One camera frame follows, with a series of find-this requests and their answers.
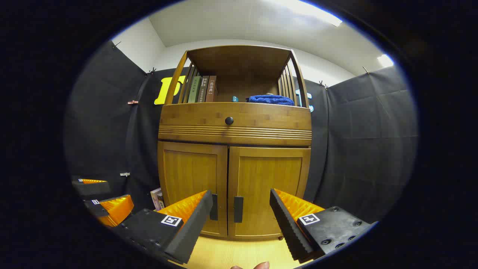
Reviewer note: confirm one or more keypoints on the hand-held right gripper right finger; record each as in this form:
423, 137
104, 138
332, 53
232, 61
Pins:
285, 228

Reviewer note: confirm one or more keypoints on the dark grey book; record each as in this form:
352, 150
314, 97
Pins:
204, 87

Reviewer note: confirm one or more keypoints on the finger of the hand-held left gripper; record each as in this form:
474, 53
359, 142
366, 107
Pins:
115, 210
91, 188

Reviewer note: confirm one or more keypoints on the black backdrop cloth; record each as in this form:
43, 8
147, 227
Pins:
366, 142

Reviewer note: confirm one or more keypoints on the blue folded towel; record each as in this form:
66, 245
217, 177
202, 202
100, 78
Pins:
270, 99

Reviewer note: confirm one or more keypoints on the wooden cabinet drawer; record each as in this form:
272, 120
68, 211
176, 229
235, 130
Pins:
269, 121

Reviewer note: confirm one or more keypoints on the pale book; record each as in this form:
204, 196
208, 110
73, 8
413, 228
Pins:
157, 200

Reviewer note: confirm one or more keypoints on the green book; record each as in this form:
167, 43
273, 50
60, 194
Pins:
194, 89

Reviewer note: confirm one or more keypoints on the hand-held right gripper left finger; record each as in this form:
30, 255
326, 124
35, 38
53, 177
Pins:
194, 228

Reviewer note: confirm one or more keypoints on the small ceiling light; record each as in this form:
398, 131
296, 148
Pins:
385, 60

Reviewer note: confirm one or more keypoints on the wooden shoe cabinet door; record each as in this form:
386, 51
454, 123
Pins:
269, 172
190, 175

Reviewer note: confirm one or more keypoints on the wooden double-door shoe cabinet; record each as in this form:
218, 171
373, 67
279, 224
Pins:
239, 130

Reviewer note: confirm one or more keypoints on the black round drawer knob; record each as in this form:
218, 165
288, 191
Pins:
229, 120

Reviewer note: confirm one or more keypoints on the brown book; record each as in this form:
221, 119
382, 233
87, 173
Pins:
211, 89

